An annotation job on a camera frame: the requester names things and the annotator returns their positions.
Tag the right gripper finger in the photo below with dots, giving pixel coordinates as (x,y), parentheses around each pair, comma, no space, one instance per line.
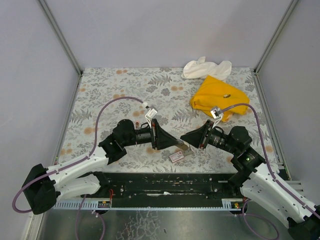
(202,130)
(194,139)

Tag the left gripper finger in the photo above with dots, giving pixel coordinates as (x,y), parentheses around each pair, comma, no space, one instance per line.
(161,144)
(162,134)

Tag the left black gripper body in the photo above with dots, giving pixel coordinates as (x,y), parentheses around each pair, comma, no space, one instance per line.
(154,134)

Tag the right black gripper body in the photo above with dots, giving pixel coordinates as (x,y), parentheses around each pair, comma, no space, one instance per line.
(205,135)

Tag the red white staple box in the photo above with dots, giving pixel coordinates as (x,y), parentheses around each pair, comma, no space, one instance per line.
(176,156)

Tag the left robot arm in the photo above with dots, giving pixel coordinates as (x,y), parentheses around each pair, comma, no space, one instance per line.
(44,186)

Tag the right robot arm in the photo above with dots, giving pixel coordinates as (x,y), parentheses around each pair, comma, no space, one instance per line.
(258,183)

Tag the yellow cloth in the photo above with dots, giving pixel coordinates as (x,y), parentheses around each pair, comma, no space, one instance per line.
(211,94)

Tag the floral table mat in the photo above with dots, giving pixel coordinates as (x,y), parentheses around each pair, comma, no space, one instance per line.
(107,95)

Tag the white cloth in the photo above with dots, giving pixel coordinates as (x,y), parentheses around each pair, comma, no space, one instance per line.
(200,69)

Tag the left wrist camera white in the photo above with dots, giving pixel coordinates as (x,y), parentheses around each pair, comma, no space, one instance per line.
(151,112)

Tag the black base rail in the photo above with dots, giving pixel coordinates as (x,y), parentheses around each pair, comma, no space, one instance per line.
(126,185)

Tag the white slotted cable duct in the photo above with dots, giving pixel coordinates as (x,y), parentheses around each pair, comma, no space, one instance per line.
(167,203)

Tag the left aluminium frame post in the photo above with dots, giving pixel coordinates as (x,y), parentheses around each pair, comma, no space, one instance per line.
(59,35)

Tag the aluminium frame post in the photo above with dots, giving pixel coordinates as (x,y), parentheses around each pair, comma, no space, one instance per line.
(277,33)
(59,35)

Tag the right aluminium frame post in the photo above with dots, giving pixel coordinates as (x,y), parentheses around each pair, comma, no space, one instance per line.
(277,33)

